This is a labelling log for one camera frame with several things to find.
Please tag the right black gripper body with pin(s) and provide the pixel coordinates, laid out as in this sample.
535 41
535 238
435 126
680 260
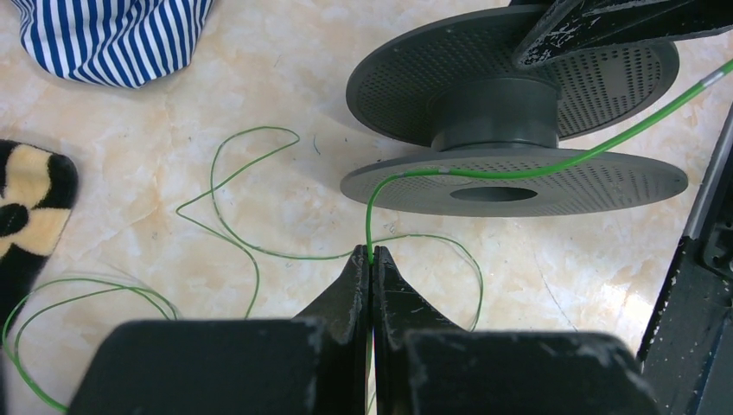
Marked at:
686 351

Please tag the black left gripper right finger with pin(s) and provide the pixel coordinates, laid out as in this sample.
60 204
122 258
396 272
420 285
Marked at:
426 364

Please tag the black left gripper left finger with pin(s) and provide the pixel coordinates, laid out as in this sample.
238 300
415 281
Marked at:
312 363

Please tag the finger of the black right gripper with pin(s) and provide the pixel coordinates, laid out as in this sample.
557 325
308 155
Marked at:
570 26

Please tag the black cable spool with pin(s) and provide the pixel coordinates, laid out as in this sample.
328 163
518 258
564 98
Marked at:
451 88

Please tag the black beige floral blanket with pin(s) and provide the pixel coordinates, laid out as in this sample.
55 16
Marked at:
39 189

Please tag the blue white striped cloth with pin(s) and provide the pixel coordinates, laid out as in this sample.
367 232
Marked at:
122 44

